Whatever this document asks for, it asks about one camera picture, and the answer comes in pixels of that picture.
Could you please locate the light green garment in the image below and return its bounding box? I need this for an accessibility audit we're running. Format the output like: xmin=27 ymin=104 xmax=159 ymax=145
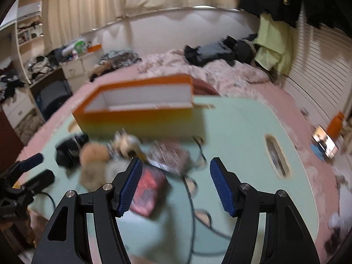
xmin=255 ymin=13 xmax=293 ymax=76

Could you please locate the white drawer cabinet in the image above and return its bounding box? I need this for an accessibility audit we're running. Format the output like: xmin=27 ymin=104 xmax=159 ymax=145
xmin=61 ymin=49 xmax=104 ymax=93

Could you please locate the dark clothes pile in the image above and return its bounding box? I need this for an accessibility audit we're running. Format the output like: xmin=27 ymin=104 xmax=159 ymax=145
xmin=184 ymin=34 xmax=260 ymax=67

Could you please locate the dark red pillow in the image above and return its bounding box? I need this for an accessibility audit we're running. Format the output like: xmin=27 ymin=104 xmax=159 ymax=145
xmin=193 ymin=78 xmax=220 ymax=96

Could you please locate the tan fluffy pompom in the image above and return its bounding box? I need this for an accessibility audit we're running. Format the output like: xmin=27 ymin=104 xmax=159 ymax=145
xmin=79 ymin=142 xmax=110 ymax=166

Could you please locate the red black card pack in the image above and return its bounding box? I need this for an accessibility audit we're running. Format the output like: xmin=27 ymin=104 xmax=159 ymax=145
xmin=129 ymin=166 xmax=167 ymax=217

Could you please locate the smartphone with lit screen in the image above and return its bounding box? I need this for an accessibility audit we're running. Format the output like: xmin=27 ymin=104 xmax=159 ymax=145
xmin=310 ymin=126 xmax=338 ymax=161

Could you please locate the dark red wardrobe door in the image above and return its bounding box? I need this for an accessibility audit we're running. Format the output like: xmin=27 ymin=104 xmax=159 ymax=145
xmin=0 ymin=110 xmax=24 ymax=173

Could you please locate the pink floral duvet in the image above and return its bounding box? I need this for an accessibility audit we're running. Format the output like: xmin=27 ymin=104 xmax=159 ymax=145
xmin=137 ymin=48 xmax=320 ymax=149

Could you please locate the patterned clothes heap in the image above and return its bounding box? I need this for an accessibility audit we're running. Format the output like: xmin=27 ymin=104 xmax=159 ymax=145
xmin=88 ymin=49 xmax=141 ymax=82

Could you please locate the black cable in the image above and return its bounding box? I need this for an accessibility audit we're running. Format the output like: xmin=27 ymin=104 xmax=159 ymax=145
xmin=175 ymin=137 xmax=235 ymax=264

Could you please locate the orange cardboard box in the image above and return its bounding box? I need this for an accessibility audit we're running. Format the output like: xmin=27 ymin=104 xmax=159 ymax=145
xmin=73 ymin=75 xmax=206 ymax=140

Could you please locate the black hanging jacket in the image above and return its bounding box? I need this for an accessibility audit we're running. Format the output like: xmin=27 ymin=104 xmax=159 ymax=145
xmin=239 ymin=0 xmax=351 ymax=37

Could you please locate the white pink bedsheet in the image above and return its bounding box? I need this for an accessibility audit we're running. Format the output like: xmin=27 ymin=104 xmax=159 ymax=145
xmin=18 ymin=65 xmax=351 ymax=263

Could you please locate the white fluffy pompom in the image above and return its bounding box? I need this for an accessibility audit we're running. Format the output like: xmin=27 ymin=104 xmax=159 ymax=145
xmin=105 ymin=159 xmax=130 ymax=183

